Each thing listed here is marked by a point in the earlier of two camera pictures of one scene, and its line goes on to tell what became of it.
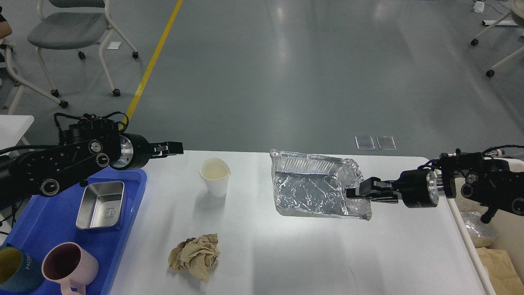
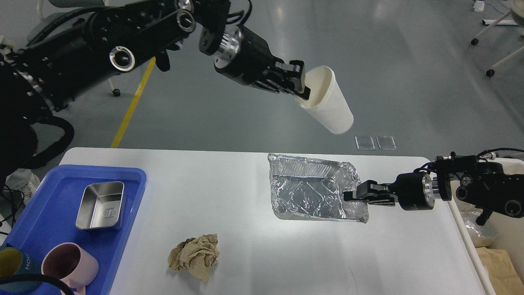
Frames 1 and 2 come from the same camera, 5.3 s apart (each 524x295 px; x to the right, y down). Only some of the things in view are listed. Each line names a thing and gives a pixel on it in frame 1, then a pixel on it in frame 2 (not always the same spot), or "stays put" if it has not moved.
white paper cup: [215, 172] to [326, 103]
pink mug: [67, 264] stays put
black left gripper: [136, 151] to [243, 56]
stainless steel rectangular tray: [101, 205] stays put
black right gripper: [420, 188] stays put
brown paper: [197, 254] stays put
